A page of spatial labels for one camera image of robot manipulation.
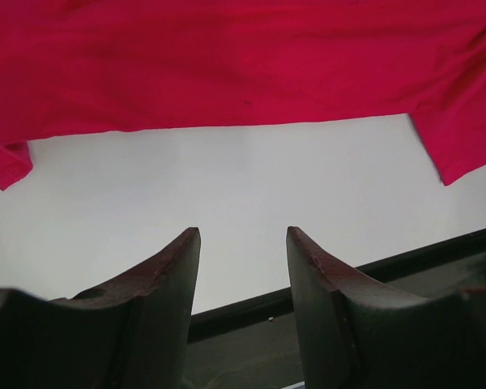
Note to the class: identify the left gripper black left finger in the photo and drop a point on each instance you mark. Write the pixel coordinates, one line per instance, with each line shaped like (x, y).
(129, 332)

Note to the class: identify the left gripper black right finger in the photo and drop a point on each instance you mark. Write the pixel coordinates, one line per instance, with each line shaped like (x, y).
(356, 332)

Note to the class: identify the crimson red t-shirt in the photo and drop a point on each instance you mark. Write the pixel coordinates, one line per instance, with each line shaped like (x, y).
(85, 67)

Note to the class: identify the black base mounting strip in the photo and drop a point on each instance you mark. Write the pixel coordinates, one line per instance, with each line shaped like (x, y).
(253, 343)

